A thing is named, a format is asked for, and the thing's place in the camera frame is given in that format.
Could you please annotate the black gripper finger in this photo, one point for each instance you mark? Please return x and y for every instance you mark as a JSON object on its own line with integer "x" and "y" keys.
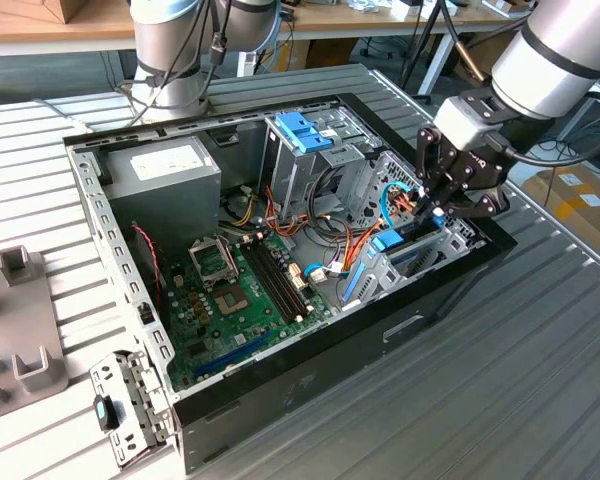
{"x": 490, "y": 207}
{"x": 437, "y": 165}

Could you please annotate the hard disk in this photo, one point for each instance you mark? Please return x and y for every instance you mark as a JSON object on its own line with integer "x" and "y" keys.
{"x": 387, "y": 241}

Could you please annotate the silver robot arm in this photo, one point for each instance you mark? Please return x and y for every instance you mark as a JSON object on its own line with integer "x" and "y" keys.
{"x": 555, "y": 65}

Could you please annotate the grey metal disk bay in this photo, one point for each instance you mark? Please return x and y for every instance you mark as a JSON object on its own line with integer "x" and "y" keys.
{"x": 380, "y": 285}

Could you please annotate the cardboard box with labels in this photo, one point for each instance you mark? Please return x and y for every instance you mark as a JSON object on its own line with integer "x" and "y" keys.
{"x": 580, "y": 210}

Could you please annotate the blue plastic drive latch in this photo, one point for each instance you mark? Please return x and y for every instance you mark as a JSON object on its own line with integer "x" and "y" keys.
{"x": 300, "y": 130}

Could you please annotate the silver metal drive cage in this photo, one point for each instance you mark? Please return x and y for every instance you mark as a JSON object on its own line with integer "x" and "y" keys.
{"x": 285, "y": 175}

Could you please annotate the small brown cardboard box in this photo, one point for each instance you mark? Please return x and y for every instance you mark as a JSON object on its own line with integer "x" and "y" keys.
{"x": 325, "y": 52}

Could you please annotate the long wooden desk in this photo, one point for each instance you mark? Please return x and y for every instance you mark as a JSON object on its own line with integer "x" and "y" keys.
{"x": 355, "y": 20}

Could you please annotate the black RAM slot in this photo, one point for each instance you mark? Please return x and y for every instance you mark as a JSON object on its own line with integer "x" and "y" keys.
{"x": 270, "y": 285}
{"x": 285, "y": 277}

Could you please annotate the black open PC case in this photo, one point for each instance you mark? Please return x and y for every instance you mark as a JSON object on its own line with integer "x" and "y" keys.
{"x": 330, "y": 380}

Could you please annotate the CPU socket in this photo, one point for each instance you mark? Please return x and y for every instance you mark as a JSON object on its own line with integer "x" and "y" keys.
{"x": 232, "y": 301}

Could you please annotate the green motherboard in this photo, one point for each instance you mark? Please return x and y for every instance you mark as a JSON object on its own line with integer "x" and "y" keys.
{"x": 240, "y": 325}

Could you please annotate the grey power supply unit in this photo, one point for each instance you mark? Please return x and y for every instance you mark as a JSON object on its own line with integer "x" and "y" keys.
{"x": 165, "y": 200}

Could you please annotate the blue expansion slot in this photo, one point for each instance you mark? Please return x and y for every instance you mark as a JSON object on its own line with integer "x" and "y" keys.
{"x": 230, "y": 355}

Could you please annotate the black teal latch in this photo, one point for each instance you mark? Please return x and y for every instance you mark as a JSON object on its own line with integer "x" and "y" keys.
{"x": 102, "y": 412}

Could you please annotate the grey parts rack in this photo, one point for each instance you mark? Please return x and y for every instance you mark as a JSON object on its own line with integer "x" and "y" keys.
{"x": 20, "y": 320}

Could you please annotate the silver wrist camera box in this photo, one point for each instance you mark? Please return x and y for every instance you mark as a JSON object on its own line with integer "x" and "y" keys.
{"x": 465, "y": 122}

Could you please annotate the silver hinged slot bracket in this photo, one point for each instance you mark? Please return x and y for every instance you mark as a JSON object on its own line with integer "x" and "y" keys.
{"x": 130, "y": 400}

